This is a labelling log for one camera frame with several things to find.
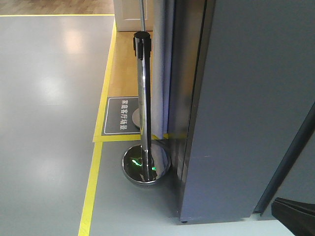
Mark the grey floor sign chinese text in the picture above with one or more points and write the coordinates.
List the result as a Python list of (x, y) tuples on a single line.
[(118, 116)]

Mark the yellow floor tape line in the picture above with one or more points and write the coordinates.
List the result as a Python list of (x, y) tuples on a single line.
[(51, 78)]

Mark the white fridge door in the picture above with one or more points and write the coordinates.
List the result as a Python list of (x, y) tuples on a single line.
[(255, 88)]

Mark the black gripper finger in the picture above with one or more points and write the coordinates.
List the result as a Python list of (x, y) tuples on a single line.
[(298, 217)]

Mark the chrome stanchion post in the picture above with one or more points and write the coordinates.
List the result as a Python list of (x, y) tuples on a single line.
[(145, 164)]

